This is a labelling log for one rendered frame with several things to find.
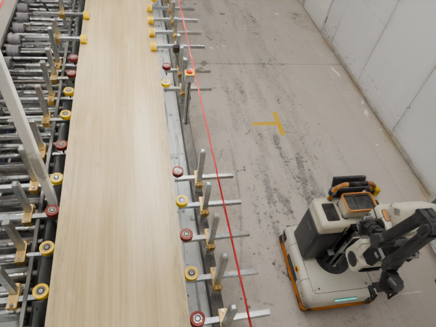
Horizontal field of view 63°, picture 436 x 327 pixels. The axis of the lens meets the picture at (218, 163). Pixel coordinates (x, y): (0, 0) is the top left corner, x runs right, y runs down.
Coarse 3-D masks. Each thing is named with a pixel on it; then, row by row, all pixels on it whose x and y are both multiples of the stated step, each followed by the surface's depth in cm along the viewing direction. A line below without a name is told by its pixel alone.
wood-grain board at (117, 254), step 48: (96, 0) 388; (144, 0) 402; (96, 48) 330; (144, 48) 340; (96, 96) 287; (144, 96) 295; (96, 144) 254; (144, 144) 260; (96, 192) 228; (144, 192) 233; (96, 240) 207; (144, 240) 210; (96, 288) 189; (144, 288) 192
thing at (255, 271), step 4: (256, 268) 216; (224, 272) 212; (228, 272) 212; (232, 272) 212; (236, 272) 212; (240, 272) 213; (244, 272) 213; (248, 272) 213; (252, 272) 214; (256, 272) 214; (200, 276) 208; (204, 276) 208; (208, 276) 209; (224, 276) 210; (228, 276) 211; (232, 276) 212; (236, 276) 213; (196, 280) 207; (200, 280) 208; (204, 280) 209; (208, 280) 210
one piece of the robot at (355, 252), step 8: (376, 208) 207; (384, 208) 206; (376, 216) 208; (384, 216) 202; (384, 224) 201; (416, 232) 209; (360, 240) 230; (368, 240) 228; (352, 248) 239; (360, 248) 230; (352, 256) 238; (360, 256) 231; (352, 264) 239; (360, 264) 230; (376, 264) 232
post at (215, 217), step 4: (212, 216) 200; (216, 216) 197; (212, 220) 201; (216, 220) 199; (212, 224) 202; (216, 224) 203; (212, 228) 205; (216, 228) 206; (212, 232) 209; (208, 236) 216; (212, 236) 213; (208, 240) 217; (212, 240) 216; (208, 252) 229
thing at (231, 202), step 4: (216, 200) 242; (220, 200) 243; (224, 200) 243; (228, 200) 243; (232, 200) 244; (236, 200) 244; (240, 200) 245; (188, 204) 237; (192, 204) 238; (196, 204) 238; (208, 204) 239; (212, 204) 240; (216, 204) 241; (220, 204) 242; (228, 204) 244; (232, 204) 244; (236, 204) 245; (180, 208) 236; (184, 208) 237; (188, 208) 238
